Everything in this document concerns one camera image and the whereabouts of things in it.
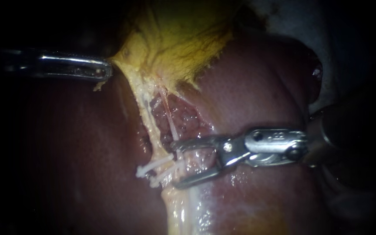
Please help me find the right arm instrument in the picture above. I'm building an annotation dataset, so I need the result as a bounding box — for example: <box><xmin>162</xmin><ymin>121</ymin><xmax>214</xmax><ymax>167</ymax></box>
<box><xmin>217</xmin><ymin>127</ymin><xmax>316</xmax><ymax>170</ymax></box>

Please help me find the right arm instrument jaw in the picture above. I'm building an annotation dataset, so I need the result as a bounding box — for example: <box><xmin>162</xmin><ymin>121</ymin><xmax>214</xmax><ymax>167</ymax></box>
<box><xmin>172</xmin><ymin>160</ymin><xmax>245</xmax><ymax>190</ymax></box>
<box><xmin>169</xmin><ymin>134</ymin><xmax>232</xmax><ymax>154</ymax></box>

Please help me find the left arm instrument jaw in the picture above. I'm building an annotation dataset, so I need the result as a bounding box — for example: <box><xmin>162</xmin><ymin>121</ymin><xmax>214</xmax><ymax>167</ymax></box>
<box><xmin>2</xmin><ymin>48</ymin><xmax>114</xmax><ymax>83</ymax></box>

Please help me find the gallbladder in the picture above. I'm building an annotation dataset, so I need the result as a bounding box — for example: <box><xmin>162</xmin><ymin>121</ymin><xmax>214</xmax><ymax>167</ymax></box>
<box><xmin>108</xmin><ymin>0</ymin><xmax>242</xmax><ymax>96</ymax></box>

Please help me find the white clip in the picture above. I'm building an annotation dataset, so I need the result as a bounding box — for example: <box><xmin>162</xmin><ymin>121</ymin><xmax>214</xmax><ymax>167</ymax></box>
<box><xmin>148</xmin><ymin>160</ymin><xmax>185</xmax><ymax>189</ymax></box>
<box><xmin>135</xmin><ymin>153</ymin><xmax>175</xmax><ymax>179</ymax></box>

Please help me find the thin tube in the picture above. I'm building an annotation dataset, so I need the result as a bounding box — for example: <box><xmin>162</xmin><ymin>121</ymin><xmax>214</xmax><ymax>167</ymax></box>
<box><xmin>135</xmin><ymin>85</ymin><xmax>168</xmax><ymax>164</ymax></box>
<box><xmin>157</xmin><ymin>87</ymin><xmax>181</xmax><ymax>142</ymax></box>

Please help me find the pale fatty tissue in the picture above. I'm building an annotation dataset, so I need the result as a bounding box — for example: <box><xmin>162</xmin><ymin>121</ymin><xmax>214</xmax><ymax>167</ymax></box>
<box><xmin>160</xmin><ymin>182</ymin><xmax>220</xmax><ymax>235</ymax></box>

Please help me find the dark red liver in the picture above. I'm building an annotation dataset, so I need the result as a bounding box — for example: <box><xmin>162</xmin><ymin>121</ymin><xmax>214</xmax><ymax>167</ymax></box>
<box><xmin>18</xmin><ymin>31</ymin><xmax>336</xmax><ymax>235</ymax></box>

